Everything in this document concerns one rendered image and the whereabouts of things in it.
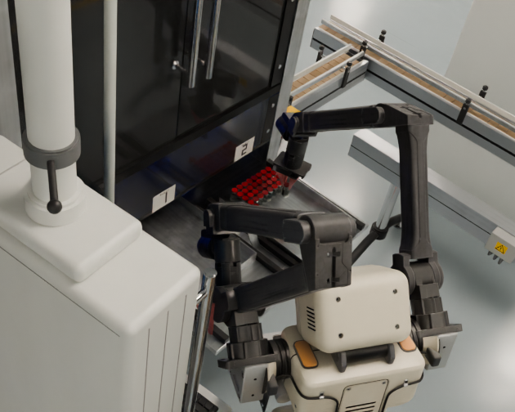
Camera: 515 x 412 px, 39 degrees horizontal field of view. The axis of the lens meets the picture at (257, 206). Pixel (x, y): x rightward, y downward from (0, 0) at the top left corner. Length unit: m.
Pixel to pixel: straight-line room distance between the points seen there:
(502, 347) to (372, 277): 1.95
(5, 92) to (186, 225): 0.88
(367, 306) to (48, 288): 0.62
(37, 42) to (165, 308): 0.45
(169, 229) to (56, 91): 1.18
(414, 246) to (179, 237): 0.77
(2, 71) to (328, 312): 0.77
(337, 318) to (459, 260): 2.23
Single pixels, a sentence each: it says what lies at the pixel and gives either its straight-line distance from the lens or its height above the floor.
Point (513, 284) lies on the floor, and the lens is 3.68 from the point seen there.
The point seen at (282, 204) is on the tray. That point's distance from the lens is 2.33.
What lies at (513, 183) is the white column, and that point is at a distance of 3.67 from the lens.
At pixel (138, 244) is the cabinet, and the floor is 1.55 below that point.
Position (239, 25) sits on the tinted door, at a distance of 1.96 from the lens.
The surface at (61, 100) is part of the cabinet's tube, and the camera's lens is 1.08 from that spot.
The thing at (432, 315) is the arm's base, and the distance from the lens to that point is 1.69.
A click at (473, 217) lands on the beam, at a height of 0.52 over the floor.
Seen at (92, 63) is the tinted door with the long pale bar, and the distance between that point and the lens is 1.63.
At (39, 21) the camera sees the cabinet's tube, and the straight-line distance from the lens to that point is 1.01.
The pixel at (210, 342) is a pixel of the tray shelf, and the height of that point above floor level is 0.88.
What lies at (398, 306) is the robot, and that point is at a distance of 1.52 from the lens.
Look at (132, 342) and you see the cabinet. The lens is 1.16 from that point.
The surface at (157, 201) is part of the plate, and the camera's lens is 2.07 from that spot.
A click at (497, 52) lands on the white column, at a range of 3.45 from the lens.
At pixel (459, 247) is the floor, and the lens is 3.72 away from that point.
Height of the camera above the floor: 2.47
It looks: 44 degrees down
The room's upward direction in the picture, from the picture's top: 11 degrees clockwise
